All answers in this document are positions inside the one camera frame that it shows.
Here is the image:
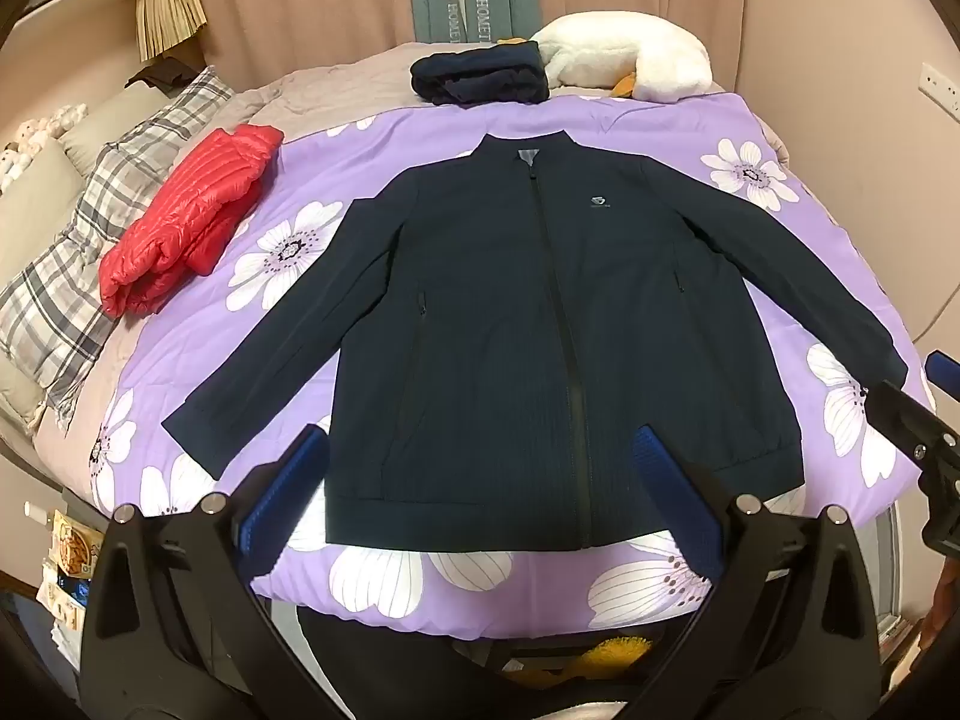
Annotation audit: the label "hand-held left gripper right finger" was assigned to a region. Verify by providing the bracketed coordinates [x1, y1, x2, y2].
[634, 424, 882, 720]

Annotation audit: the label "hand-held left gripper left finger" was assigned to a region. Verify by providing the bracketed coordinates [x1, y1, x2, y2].
[79, 424, 331, 720]

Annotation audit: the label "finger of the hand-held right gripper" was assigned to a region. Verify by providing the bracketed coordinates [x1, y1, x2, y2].
[925, 350, 960, 391]
[862, 381, 940, 460]

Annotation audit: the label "navy zip jacket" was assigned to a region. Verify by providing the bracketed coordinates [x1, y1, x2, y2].
[161, 131, 912, 548]

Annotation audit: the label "folded navy clothes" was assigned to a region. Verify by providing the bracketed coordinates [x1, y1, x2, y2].
[410, 41, 551, 107]

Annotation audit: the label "yellow fuzzy slipper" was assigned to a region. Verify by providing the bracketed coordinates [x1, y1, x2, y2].
[570, 634, 662, 681]

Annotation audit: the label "printed snack box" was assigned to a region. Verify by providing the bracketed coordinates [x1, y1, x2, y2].
[49, 517, 104, 586]

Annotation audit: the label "red down jacket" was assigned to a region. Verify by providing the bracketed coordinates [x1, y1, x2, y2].
[97, 126, 284, 318]

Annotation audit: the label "grey plaid pillow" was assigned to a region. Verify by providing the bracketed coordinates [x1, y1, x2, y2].
[0, 66, 260, 410]

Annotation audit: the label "purple floral blanket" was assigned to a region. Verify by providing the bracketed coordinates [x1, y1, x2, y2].
[88, 86, 938, 642]

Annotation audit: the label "beige pillow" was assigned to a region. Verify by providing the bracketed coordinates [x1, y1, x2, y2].
[0, 139, 85, 301]

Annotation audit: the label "beige bed sheet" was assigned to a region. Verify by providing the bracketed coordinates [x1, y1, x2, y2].
[240, 41, 432, 143]

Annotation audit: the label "white fluffy plush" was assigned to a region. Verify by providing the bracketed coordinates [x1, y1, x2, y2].
[0, 101, 91, 192]

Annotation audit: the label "dark brown item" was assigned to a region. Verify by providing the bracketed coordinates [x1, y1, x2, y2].
[124, 56, 197, 92]

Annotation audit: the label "white plush goose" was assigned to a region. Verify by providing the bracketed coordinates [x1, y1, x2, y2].
[529, 13, 713, 102]

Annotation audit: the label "beige curtain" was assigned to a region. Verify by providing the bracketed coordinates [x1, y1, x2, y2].
[176, 0, 743, 91]

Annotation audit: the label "white wall socket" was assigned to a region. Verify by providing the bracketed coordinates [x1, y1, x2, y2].
[919, 64, 960, 122]

